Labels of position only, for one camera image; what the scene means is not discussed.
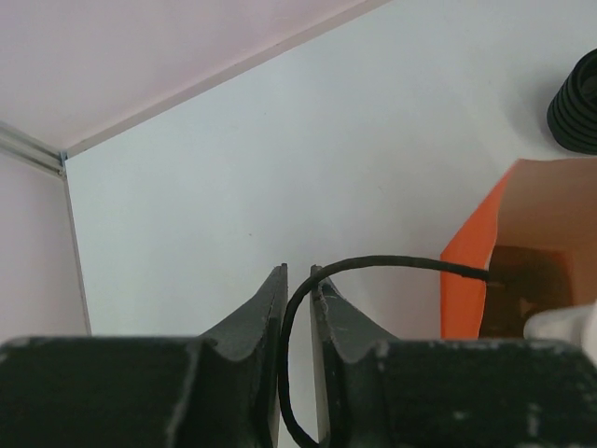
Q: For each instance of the orange paper bag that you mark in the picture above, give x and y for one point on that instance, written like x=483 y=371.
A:
x=529 y=247

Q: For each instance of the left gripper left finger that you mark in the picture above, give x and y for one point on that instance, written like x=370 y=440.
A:
x=217 y=389

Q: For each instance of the black ribbed cup stack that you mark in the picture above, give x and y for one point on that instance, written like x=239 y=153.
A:
x=571 y=115

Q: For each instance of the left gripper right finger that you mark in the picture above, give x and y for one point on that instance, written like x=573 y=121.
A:
x=375 y=390

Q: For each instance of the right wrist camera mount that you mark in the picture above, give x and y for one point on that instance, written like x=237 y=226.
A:
x=565 y=324

